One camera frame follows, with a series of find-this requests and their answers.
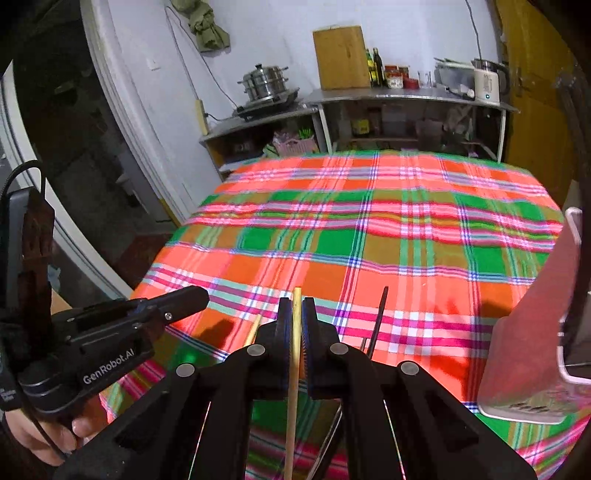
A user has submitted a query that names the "light wooden chopstick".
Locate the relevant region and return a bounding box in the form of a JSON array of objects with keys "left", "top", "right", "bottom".
[
  {"left": 283, "top": 287, "right": 301, "bottom": 480},
  {"left": 243, "top": 314, "right": 262, "bottom": 347}
]

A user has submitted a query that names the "metal kitchen shelf table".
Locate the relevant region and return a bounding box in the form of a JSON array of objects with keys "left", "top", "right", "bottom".
[{"left": 304, "top": 87, "right": 519, "bottom": 163}]

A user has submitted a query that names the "person's left hand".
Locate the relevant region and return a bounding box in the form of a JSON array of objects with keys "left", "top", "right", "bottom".
[{"left": 5, "top": 397, "right": 108, "bottom": 466}]

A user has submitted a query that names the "dark chopstick pair right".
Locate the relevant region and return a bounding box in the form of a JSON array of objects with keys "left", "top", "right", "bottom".
[{"left": 361, "top": 286, "right": 389, "bottom": 359}]

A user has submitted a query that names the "plaid red green tablecloth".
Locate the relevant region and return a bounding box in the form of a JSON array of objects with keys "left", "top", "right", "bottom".
[{"left": 98, "top": 149, "right": 590, "bottom": 480}]

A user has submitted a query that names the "pink basket on shelf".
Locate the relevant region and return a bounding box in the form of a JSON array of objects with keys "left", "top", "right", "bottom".
[{"left": 273, "top": 131, "right": 320, "bottom": 157}]

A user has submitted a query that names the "pink divided utensil holder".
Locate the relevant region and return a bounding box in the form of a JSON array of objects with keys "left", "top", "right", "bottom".
[{"left": 477, "top": 207, "right": 590, "bottom": 424}]

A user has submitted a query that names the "low metal side shelf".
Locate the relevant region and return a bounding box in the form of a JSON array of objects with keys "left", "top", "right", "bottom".
[{"left": 199, "top": 104, "right": 328, "bottom": 180}]

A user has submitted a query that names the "induction cooktop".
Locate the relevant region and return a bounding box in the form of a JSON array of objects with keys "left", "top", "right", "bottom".
[{"left": 232, "top": 88, "right": 300, "bottom": 120}]

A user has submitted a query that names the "stainless steel steamer pot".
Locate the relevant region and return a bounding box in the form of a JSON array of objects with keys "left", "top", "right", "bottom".
[{"left": 238, "top": 64, "right": 287, "bottom": 101}]

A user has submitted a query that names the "green cloth hanging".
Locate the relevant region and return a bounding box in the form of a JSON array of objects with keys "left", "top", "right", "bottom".
[{"left": 170, "top": 0, "right": 230, "bottom": 52}]

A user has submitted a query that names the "red lidded jar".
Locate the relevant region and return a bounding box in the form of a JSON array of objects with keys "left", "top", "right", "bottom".
[{"left": 403, "top": 77, "right": 420, "bottom": 90}]

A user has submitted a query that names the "wooden cutting board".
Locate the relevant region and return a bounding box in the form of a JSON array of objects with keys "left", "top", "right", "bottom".
[{"left": 312, "top": 25, "right": 370, "bottom": 90}]

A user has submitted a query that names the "dark oil bottle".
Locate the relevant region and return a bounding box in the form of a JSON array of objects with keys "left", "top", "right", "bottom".
[{"left": 373, "top": 47, "right": 387, "bottom": 87}]

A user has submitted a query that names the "yellow wooden door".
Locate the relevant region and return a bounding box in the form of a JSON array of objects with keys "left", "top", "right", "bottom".
[{"left": 495, "top": 0, "right": 576, "bottom": 205}]

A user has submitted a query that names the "grey rice cooker box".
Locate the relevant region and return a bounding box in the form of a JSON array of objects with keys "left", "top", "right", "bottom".
[{"left": 434, "top": 59, "right": 475, "bottom": 90}]

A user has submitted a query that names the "white electric kettle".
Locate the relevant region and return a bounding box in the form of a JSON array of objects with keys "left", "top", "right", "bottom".
[{"left": 472, "top": 58, "right": 510, "bottom": 104}]

